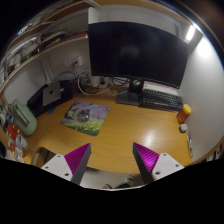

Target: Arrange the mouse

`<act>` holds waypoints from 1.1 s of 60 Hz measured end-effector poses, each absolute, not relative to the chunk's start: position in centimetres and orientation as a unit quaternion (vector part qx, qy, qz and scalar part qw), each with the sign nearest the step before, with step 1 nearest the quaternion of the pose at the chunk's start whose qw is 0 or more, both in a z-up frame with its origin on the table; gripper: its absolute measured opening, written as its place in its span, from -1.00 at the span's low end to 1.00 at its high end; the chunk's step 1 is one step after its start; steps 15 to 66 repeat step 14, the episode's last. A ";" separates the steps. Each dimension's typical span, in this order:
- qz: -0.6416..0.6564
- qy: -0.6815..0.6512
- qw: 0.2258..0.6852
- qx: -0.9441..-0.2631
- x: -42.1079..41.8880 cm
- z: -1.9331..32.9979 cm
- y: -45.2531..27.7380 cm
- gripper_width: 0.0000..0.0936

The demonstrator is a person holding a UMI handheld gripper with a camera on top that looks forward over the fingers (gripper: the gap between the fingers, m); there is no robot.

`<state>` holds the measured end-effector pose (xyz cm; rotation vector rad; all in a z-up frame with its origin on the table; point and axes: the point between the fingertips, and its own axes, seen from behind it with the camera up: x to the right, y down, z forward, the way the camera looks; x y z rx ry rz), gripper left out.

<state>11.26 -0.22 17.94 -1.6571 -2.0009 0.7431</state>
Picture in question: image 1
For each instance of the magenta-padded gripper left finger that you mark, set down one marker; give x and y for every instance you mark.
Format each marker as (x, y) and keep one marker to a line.
(60, 165)

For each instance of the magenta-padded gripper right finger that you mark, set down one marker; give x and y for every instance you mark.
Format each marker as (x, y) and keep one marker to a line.
(163, 165)

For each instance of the floral print mouse pad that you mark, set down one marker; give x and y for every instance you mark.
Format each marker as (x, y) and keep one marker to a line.
(96, 116)

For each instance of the dark pens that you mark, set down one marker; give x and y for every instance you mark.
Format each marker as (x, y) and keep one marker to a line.
(190, 143)

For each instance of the person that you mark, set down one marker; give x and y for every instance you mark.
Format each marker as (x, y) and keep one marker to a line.
(128, 181)

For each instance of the white earbuds case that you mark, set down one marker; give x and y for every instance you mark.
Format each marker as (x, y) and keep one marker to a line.
(183, 128)

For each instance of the orange jar with yellow lid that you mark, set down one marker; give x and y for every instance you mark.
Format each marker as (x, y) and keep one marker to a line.
(183, 115)

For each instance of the dark grey keyboard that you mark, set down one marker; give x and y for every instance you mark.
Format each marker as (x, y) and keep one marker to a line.
(161, 99)

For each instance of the black box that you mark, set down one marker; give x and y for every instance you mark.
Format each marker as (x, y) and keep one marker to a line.
(35, 103)

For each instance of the silver mini computer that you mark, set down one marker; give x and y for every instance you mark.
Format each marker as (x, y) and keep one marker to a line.
(51, 94)

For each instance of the white power strip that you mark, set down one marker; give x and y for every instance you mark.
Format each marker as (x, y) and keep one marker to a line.
(96, 81)

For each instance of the black computer monitor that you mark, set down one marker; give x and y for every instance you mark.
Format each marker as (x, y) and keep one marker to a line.
(136, 50)

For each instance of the white strip light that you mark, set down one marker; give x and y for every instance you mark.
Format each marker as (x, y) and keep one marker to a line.
(190, 33)

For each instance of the white wall outlet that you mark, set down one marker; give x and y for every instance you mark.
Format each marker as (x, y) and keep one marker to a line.
(71, 61)

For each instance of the wooden wall shelf unit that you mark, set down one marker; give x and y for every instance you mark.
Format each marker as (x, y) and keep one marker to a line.
(43, 40)

